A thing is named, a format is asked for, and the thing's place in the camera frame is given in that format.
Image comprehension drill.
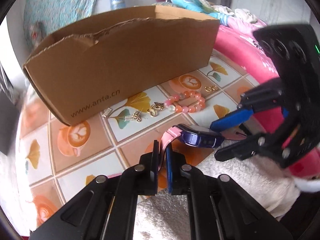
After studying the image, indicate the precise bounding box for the pink blue smart watch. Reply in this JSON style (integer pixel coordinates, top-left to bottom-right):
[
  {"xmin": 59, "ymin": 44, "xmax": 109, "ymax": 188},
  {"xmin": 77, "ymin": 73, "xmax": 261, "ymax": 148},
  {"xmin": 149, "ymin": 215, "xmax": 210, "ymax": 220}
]
[{"xmin": 157, "ymin": 123, "xmax": 246, "ymax": 170}]

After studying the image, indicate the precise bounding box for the pink orange bead bracelet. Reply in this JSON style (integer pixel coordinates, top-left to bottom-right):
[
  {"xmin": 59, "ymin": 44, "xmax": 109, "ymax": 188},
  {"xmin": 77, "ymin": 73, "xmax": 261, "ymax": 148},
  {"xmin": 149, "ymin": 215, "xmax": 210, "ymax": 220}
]
[{"xmin": 163, "ymin": 90, "xmax": 206, "ymax": 114}]

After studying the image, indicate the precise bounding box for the silver rhinestone earring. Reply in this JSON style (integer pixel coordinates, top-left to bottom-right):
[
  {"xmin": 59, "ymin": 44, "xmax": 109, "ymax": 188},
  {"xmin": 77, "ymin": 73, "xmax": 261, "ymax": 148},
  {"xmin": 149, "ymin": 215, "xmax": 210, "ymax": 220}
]
[{"xmin": 124, "ymin": 111, "xmax": 142, "ymax": 122}]

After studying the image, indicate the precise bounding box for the gold butterfly clasp charm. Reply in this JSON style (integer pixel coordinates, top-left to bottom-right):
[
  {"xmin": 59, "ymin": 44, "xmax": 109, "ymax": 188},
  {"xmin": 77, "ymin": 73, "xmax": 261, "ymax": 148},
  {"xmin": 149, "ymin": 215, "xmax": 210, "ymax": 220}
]
[{"xmin": 147, "ymin": 102, "xmax": 164, "ymax": 117}]

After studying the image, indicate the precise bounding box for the white fluffy towel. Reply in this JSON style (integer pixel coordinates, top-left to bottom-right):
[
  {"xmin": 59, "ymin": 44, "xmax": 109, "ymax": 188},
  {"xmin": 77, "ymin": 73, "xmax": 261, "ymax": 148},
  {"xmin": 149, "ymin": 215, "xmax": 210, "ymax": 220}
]
[{"xmin": 134, "ymin": 139, "xmax": 301, "ymax": 240}]

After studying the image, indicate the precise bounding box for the gold hoop earring pair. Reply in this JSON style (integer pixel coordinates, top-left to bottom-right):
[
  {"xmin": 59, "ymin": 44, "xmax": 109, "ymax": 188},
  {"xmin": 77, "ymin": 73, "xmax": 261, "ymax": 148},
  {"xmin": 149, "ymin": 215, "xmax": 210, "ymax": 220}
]
[{"xmin": 204, "ymin": 85, "xmax": 219, "ymax": 93}]

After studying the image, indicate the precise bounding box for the small silver rhinestone bar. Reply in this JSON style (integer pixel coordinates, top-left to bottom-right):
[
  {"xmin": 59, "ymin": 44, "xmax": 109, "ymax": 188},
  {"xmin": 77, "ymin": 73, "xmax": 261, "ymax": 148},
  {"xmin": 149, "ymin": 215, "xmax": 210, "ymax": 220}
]
[{"xmin": 102, "ymin": 107, "xmax": 113, "ymax": 119}]

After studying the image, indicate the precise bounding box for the pink floral quilt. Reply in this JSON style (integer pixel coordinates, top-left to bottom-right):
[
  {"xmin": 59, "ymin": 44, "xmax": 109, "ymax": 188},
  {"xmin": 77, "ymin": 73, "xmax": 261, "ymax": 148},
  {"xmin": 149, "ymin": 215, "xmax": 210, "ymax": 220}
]
[{"xmin": 214, "ymin": 22, "xmax": 319, "ymax": 179}]

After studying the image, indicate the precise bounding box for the patterned coffee ginkgo tablecloth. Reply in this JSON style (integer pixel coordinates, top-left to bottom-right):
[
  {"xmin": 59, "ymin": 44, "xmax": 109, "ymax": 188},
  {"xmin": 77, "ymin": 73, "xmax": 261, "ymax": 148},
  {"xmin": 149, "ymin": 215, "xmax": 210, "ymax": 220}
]
[{"xmin": 16, "ymin": 51, "xmax": 258, "ymax": 231}]

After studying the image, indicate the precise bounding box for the brown cardboard box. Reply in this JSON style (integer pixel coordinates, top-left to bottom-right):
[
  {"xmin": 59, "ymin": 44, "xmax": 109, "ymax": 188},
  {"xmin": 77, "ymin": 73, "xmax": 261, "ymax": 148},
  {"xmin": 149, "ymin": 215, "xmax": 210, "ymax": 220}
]
[{"xmin": 23, "ymin": 5, "xmax": 220, "ymax": 126}]

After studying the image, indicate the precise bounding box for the cyan pillow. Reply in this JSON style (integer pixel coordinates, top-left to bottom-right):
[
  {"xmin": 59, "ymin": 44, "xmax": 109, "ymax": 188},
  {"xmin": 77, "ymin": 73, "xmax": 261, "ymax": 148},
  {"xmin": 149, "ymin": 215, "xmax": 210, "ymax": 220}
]
[{"xmin": 170, "ymin": 0, "xmax": 231, "ymax": 26}]

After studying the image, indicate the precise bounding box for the black monitor screen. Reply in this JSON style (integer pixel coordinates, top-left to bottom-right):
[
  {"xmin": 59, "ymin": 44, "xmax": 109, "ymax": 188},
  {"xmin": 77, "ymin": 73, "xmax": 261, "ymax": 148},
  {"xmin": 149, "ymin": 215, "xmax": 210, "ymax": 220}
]
[{"xmin": 0, "ymin": 90, "xmax": 19, "ymax": 155}]

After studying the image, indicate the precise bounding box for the blue water jug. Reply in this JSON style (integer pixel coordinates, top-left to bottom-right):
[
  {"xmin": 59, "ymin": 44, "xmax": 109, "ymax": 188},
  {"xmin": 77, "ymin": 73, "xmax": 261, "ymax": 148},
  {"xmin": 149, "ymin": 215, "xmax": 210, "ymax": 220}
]
[{"xmin": 110, "ymin": 0, "xmax": 126, "ymax": 10}]

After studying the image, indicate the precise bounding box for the teal floral hanging cloth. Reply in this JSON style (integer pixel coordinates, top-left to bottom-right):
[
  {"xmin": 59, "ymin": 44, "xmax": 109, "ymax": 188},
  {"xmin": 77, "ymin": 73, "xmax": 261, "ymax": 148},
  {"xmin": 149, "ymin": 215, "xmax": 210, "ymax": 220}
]
[{"xmin": 23, "ymin": 0, "xmax": 99, "ymax": 49}]

